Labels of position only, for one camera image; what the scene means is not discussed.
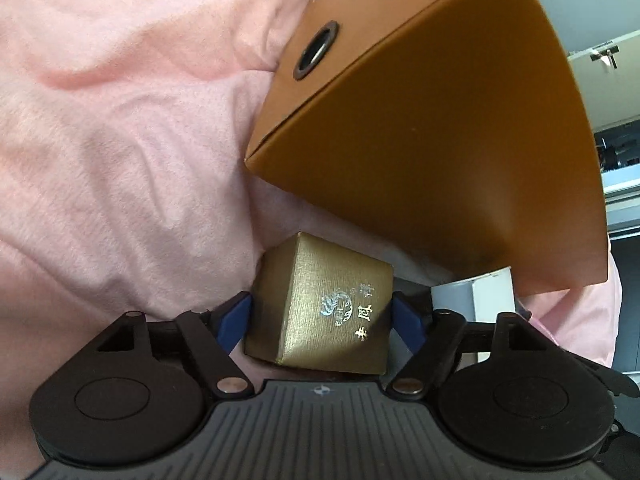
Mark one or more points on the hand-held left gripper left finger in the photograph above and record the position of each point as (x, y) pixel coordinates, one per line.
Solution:
(234, 321)

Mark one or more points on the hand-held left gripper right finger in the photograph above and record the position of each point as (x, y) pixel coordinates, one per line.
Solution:
(407, 322)

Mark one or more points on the small gold gift box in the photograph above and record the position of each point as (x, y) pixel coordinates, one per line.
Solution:
(320, 305)

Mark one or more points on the large orange storage box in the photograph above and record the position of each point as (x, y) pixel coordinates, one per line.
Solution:
(435, 125)

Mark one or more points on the white box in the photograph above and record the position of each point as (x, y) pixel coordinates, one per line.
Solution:
(475, 295)

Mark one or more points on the pink printed bed sheet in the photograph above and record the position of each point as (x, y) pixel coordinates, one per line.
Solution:
(125, 135)

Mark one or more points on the white cabinet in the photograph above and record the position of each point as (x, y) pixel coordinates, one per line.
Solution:
(612, 90)

